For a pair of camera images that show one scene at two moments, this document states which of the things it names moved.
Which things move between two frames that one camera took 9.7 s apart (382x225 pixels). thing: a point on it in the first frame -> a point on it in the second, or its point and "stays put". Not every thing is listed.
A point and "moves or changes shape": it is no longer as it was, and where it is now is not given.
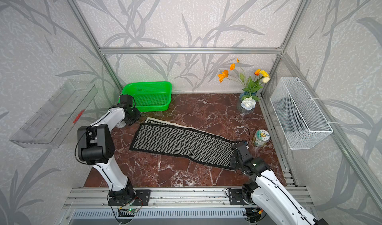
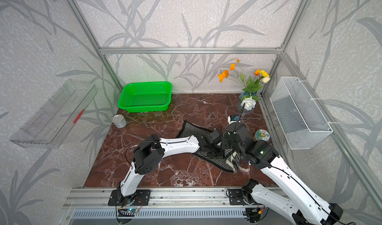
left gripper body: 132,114 -> 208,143
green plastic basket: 148,96 stays put
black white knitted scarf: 165,138 moves or changes shape
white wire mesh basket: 302,124 stays put
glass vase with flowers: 248,96 stays put
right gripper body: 235,164 -> 227,145
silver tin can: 121,124 stays put
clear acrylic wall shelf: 49,126 stays put
